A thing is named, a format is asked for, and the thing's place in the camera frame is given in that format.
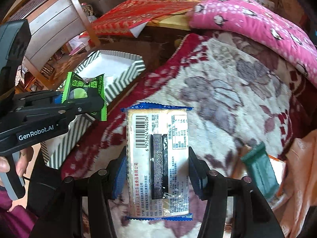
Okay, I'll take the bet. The green black snack packet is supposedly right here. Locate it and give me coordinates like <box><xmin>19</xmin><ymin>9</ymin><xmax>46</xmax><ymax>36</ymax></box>
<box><xmin>62</xmin><ymin>72</ymin><xmax>107</xmax><ymax>121</ymax></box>

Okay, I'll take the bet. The striped green white cardboard box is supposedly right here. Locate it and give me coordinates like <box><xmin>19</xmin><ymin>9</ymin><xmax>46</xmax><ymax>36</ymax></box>
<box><xmin>41</xmin><ymin>50</ymin><xmax>146</xmax><ymax>169</ymax></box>

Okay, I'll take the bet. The dark green wafer packet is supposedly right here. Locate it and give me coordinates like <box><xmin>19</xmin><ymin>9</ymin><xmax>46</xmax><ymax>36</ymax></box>
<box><xmin>241</xmin><ymin>142</ymin><xmax>279</xmax><ymax>200</ymax></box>

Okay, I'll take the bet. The blue edged biscuit packet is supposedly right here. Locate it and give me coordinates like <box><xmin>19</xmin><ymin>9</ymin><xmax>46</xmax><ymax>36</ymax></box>
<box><xmin>123</xmin><ymin>102</ymin><xmax>192</xmax><ymax>221</ymax></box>

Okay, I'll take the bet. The orange cracker packet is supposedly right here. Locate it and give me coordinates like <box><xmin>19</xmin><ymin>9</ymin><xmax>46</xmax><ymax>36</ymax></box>
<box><xmin>231</xmin><ymin>145</ymin><xmax>286</xmax><ymax>197</ymax></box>

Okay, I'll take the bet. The person left hand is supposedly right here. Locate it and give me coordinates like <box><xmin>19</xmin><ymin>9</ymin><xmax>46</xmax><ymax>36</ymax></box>
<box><xmin>1</xmin><ymin>147</ymin><xmax>34</xmax><ymax>177</ymax></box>

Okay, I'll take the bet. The peach plastic bag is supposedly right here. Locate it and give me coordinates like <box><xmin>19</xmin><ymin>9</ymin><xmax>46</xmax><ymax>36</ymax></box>
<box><xmin>272</xmin><ymin>130</ymin><xmax>316</xmax><ymax>237</ymax></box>

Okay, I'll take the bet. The wooden chair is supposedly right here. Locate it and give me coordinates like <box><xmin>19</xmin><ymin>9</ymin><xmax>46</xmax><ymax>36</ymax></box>
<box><xmin>2</xmin><ymin>0</ymin><xmax>100</xmax><ymax>89</ymax></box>

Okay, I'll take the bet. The red embroidered cloth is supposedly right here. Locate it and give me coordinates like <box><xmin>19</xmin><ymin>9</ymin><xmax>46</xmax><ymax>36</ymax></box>
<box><xmin>91</xmin><ymin>0</ymin><xmax>198</xmax><ymax>36</ymax></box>

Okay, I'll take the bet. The floral fleece blanket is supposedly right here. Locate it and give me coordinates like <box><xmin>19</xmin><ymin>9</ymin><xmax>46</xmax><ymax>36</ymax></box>
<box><xmin>61</xmin><ymin>31</ymin><xmax>316</xmax><ymax>178</ymax></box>

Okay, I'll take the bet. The pink penguin quilt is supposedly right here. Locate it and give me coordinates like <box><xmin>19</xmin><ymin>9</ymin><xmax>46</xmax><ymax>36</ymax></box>
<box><xmin>188</xmin><ymin>0</ymin><xmax>317</xmax><ymax>85</ymax></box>

